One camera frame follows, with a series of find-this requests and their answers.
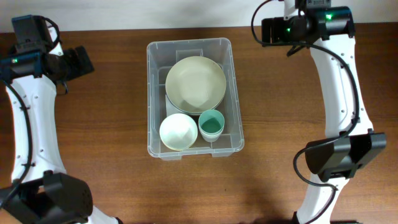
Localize cream white bowl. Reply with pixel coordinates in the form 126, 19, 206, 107
165, 56, 226, 114

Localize mint green cup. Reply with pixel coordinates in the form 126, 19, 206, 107
198, 110, 225, 134

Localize white small bowl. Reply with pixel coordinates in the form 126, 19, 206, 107
159, 113, 198, 145

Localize grey white cup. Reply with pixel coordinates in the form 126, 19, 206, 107
200, 129, 223, 142

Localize mint green small bowl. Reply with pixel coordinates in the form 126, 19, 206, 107
164, 142, 194, 151

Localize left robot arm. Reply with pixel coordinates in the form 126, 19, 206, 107
1, 46, 121, 223

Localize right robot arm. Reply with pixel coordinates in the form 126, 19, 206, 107
256, 1, 386, 223

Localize clear plastic storage bin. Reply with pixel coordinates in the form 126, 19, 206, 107
147, 37, 244, 161

